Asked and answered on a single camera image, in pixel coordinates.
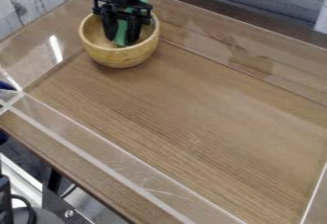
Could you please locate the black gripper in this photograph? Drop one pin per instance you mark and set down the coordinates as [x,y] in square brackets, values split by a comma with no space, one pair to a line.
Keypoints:
[135,12]

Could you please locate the green rectangular block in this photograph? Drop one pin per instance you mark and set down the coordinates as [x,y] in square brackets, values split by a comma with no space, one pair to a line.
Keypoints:
[119,40]

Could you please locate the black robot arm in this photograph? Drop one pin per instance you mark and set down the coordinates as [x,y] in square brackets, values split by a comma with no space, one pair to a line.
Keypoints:
[123,18]

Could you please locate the light wooden bowl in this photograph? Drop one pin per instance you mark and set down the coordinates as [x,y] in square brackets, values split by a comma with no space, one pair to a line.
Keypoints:
[110,55]

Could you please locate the black table leg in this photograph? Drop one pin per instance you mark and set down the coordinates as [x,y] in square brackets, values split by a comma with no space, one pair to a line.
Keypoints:
[54,181]

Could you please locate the clear acrylic tray wall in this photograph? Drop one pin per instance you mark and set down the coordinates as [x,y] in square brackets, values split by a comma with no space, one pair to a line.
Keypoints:
[206,136]

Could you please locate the black metal base plate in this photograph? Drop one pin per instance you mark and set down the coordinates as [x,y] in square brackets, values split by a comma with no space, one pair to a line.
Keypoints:
[62,208]

